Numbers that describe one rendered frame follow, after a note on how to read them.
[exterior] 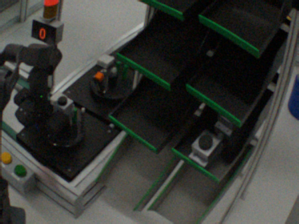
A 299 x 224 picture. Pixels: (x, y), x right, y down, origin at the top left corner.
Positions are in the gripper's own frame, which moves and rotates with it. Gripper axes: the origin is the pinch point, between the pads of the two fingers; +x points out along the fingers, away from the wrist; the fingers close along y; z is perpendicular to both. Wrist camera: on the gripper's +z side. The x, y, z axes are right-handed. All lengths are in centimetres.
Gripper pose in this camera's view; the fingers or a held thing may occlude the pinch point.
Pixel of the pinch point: (39, 123)
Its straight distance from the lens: 116.3
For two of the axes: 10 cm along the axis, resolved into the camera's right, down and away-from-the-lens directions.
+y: 8.4, 4.3, -3.3
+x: -1.3, 7.4, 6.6
